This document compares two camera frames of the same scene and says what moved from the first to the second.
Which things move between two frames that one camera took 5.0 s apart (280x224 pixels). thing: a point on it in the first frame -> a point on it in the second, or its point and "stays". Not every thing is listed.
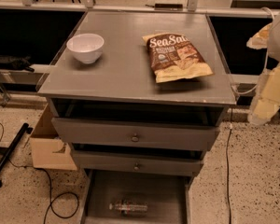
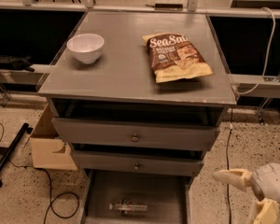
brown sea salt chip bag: (175, 57) stays
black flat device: (168, 7) stays
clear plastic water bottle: (128, 208) stays
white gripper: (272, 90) -> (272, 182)
